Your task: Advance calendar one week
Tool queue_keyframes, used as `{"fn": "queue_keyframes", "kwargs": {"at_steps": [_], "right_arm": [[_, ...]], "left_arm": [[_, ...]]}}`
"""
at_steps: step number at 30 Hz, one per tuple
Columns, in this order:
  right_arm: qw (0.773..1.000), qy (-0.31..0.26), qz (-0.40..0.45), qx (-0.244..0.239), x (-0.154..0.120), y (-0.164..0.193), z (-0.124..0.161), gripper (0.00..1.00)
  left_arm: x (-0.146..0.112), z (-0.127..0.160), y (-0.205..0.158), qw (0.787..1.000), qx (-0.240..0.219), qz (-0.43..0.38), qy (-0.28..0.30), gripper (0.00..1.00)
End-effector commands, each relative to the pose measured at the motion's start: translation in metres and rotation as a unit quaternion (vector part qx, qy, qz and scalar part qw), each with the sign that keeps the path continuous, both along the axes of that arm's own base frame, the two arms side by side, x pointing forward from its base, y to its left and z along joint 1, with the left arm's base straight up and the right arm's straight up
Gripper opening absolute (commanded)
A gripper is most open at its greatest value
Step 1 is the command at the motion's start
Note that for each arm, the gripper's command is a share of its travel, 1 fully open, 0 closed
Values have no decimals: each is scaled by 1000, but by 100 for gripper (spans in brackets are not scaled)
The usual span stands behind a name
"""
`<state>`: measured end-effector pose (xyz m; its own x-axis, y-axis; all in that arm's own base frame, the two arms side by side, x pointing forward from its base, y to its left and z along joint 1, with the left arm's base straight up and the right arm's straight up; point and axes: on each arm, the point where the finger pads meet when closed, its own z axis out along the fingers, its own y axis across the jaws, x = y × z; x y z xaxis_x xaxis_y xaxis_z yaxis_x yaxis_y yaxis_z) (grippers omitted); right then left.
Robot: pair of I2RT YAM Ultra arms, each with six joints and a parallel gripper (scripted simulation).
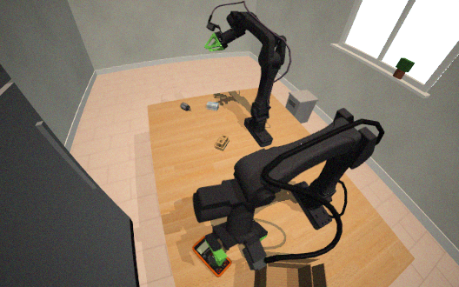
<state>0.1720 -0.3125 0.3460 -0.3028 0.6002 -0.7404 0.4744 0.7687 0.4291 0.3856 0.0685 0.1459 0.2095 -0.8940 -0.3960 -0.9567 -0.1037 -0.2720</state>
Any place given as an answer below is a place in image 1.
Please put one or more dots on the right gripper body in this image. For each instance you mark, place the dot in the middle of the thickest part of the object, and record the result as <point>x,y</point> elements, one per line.
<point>225,37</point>

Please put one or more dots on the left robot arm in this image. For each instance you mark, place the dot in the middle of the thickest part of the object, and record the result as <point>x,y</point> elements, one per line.
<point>213,202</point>

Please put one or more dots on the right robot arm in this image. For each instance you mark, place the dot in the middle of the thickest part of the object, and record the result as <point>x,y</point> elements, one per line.
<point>270,61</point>

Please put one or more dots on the brown number cube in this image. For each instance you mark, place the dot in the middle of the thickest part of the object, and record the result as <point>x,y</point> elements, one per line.
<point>220,143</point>
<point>224,137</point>

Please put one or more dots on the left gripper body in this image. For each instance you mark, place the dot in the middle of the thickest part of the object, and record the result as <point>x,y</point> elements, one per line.
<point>237,231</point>

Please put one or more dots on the orange digital multimeter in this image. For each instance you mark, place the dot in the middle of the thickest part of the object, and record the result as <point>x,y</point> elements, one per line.
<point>204,252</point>

